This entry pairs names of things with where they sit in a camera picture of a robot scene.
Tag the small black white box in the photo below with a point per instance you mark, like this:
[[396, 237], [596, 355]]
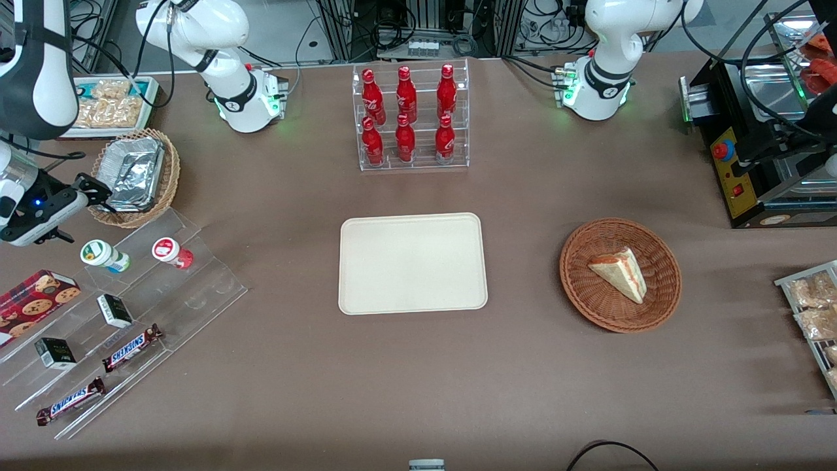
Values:
[[115, 311], [55, 353]]

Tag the brown round wicker basket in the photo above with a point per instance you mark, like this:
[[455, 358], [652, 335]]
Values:
[[601, 301]]

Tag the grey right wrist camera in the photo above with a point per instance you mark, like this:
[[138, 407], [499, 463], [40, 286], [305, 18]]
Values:
[[46, 216]]

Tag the light brown wicker basket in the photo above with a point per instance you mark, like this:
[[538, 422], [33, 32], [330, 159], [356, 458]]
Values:
[[169, 176]]

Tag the clear bag of crackers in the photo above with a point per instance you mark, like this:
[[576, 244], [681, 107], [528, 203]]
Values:
[[108, 108]]

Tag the beige plastic tray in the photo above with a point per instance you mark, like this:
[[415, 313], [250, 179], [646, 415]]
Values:
[[412, 263]]

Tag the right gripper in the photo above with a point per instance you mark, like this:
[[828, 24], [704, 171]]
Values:
[[84, 184]]

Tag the clear bag of snacks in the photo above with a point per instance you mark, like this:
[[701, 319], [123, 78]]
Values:
[[819, 323], [814, 289]]

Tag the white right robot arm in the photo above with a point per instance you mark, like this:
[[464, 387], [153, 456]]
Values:
[[39, 65]]

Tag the red cola bottle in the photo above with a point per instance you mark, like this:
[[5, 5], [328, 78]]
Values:
[[406, 95], [373, 98], [445, 140], [373, 144], [405, 140], [446, 93]]

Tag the red yogurt cup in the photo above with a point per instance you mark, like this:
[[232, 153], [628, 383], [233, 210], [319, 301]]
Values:
[[171, 252]]

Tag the clear acrylic stepped stand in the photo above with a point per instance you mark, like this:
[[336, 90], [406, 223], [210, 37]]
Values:
[[163, 301]]

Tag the white power strip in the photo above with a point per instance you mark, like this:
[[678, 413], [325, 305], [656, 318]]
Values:
[[423, 48]]

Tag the Snickers bar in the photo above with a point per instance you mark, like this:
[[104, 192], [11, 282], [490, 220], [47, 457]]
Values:
[[70, 401], [132, 347]]

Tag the clear acrylic bottle rack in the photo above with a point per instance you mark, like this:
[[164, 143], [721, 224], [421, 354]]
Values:
[[418, 160]]

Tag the small grey device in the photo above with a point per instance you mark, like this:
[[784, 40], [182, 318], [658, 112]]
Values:
[[426, 466]]

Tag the black machine with yellow panel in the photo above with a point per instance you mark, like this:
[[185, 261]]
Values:
[[726, 98]]

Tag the red emergency stop button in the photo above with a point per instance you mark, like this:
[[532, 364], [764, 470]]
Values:
[[723, 150]]

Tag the white snack bin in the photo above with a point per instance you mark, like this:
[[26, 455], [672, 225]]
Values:
[[150, 104]]

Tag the red plaid cookie box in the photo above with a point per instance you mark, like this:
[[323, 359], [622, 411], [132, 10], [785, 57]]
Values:
[[33, 302]]

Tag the aluminium foil tray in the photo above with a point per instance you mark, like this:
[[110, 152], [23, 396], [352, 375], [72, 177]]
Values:
[[136, 173]]

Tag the wrapped triangle sandwich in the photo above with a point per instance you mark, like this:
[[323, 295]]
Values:
[[622, 275]]

